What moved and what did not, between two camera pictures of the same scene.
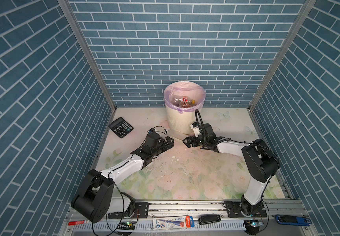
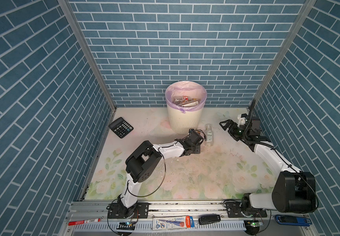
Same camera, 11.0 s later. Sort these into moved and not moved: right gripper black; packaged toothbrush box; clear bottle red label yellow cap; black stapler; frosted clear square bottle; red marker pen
Moved: frosted clear square bottle; right gripper black
Not moved: black stapler; packaged toothbrush box; red marker pen; clear bottle red label yellow cap
